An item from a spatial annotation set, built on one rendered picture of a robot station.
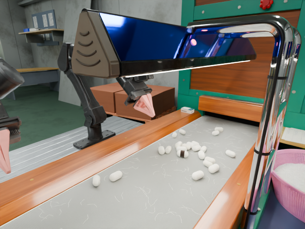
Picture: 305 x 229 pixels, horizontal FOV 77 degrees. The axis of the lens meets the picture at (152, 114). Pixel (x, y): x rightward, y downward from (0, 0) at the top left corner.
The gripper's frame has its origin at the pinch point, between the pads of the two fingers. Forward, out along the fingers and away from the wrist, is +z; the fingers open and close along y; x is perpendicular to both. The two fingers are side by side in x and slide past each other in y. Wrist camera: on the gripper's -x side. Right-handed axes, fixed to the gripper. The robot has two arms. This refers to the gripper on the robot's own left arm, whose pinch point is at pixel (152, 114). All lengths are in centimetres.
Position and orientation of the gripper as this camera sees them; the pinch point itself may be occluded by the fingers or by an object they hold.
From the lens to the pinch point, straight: 66.8
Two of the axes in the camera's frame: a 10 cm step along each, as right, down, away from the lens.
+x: -4.9, 6.0, 6.3
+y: 6.4, -2.4, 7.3
